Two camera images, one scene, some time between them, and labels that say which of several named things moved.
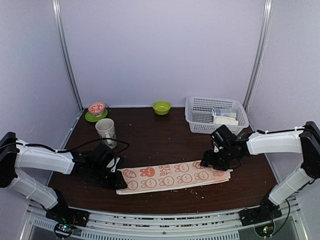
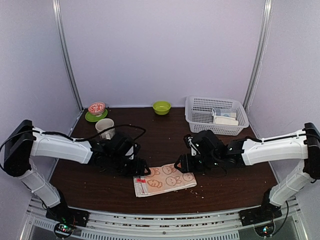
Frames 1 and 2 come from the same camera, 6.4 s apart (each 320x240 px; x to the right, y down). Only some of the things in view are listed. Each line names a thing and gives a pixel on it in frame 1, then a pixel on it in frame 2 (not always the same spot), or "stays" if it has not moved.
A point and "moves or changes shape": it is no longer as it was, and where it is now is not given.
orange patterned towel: [172, 176] moves or changes shape
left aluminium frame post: [59, 17] stays
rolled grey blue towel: [227, 112] stays
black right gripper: [208, 159] -> [187, 165]
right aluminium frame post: [268, 8] stays
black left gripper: [115, 183] -> [137, 169]
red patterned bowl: [97, 108] stays
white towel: [225, 120] stays
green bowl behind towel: [161, 108] stays
